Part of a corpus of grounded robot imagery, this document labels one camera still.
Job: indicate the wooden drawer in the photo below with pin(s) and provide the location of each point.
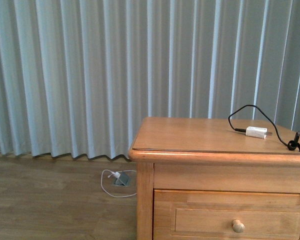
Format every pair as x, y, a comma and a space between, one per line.
222, 215

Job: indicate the open metal floor socket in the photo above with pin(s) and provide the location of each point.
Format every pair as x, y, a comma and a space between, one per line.
121, 179

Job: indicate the wooden nightstand cabinet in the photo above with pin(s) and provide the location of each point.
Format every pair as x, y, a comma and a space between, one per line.
195, 154

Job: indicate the pale blue pleated curtain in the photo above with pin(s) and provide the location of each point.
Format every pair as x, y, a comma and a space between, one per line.
79, 76

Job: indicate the white power adapter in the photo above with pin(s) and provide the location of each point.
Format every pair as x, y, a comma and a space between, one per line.
257, 132

